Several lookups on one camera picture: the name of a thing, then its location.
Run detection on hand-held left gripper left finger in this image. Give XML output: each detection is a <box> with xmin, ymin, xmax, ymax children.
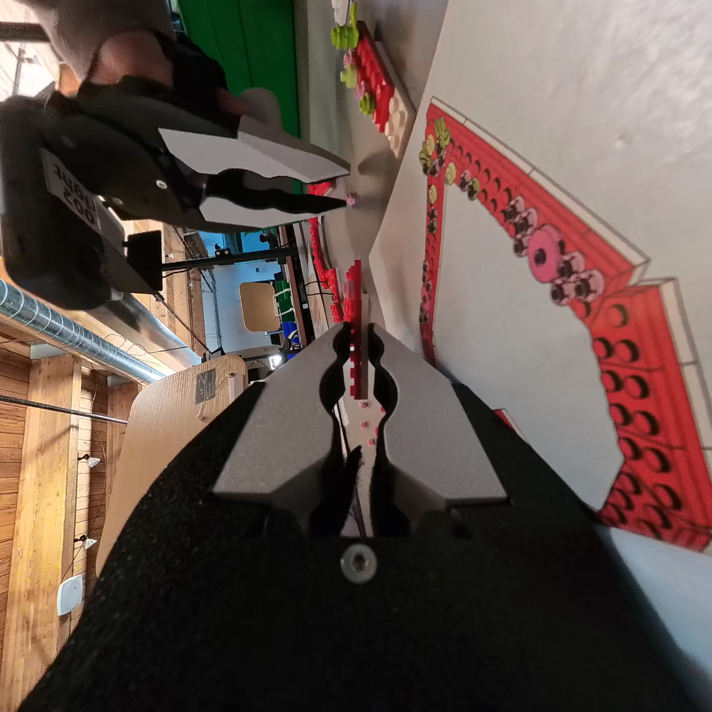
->
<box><xmin>211</xmin><ymin>323</ymin><xmax>353</xmax><ymax>537</ymax></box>

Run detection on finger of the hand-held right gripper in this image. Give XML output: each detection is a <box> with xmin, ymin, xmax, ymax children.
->
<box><xmin>157</xmin><ymin>128</ymin><xmax>352</xmax><ymax>184</ymax></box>
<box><xmin>197</xmin><ymin>170</ymin><xmax>348</xmax><ymax>233</ymax></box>

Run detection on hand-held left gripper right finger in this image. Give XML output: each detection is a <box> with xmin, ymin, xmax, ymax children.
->
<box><xmin>368</xmin><ymin>323</ymin><xmax>509</xmax><ymax>537</ymax></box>

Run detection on red lego plate strip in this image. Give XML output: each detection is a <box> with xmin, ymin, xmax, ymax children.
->
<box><xmin>344</xmin><ymin>260</ymin><xmax>372</xmax><ymax>400</ymax></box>

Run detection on person's right forearm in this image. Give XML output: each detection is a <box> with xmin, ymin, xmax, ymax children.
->
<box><xmin>47</xmin><ymin>0</ymin><xmax>180</xmax><ymax>70</ymax></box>

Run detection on group of pink lego studs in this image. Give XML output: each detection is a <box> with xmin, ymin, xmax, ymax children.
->
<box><xmin>359</xmin><ymin>399</ymin><xmax>388</xmax><ymax>447</ymax></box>

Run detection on lego instruction booklet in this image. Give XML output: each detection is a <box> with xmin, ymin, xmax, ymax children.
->
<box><xmin>368</xmin><ymin>0</ymin><xmax>712</xmax><ymax>696</ymax></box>

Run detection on red lego strip with flowers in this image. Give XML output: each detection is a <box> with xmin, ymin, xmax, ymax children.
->
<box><xmin>330</xmin><ymin>0</ymin><xmax>417</xmax><ymax>158</ymax></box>

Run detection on person's right hand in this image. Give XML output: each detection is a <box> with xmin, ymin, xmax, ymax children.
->
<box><xmin>82</xmin><ymin>29</ymin><xmax>249</xmax><ymax>116</ymax></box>

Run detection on black tripod stand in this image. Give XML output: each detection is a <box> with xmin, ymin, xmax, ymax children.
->
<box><xmin>125</xmin><ymin>230</ymin><xmax>301</xmax><ymax>276</ymax></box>

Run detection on small hanging wooden panel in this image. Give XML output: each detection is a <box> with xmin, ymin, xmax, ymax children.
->
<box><xmin>239</xmin><ymin>282</ymin><xmax>279</xmax><ymax>333</ymax></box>

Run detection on green baseplate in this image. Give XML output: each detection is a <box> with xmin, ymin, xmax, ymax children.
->
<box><xmin>177</xmin><ymin>0</ymin><xmax>304</xmax><ymax>195</ymax></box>

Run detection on black rod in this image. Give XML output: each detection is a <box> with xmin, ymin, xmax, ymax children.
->
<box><xmin>0</xmin><ymin>393</ymin><xmax>130</xmax><ymax>427</ymax></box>

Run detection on red lego heart frame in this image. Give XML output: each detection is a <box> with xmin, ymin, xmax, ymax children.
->
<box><xmin>305</xmin><ymin>181</ymin><xmax>341</xmax><ymax>324</ymax></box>

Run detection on silver ventilation duct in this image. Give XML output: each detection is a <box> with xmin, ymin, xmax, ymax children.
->
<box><xmin>0</xmin><ymin>278</ymin><xmax>204</xmax><ymax>385</ymax></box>

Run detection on white wall device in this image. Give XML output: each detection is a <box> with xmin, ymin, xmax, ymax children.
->
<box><xmin>57</xmin><ymin>576</ymin><xmax>84</xmax><ymax>616</ymax></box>

